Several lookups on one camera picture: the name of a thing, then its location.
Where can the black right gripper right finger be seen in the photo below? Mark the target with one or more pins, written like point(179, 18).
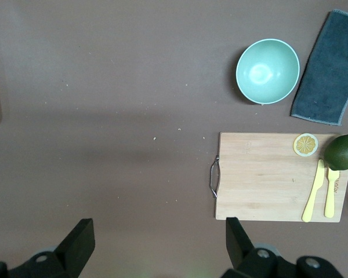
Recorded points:
point(237, 243)

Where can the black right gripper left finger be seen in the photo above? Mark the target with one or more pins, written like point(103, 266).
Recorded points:
point(78, 241)

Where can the wooden cutting board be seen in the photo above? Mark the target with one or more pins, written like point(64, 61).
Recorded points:
point(264, 179)

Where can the yellow plastic knife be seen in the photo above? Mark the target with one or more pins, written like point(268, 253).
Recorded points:
point(314, 188)

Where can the yellow plastic fork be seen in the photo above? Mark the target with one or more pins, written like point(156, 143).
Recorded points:
point(330, 197)

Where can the lemon slice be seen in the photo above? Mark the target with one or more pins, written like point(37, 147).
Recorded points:
point(305, 144)

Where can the green lime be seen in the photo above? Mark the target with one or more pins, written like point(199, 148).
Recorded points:
point(343, 152)

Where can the mint green bowl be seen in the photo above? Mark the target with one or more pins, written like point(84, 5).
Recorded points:
point(266, 71)

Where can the dark grey cloth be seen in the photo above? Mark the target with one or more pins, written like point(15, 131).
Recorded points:
point(327, 66)

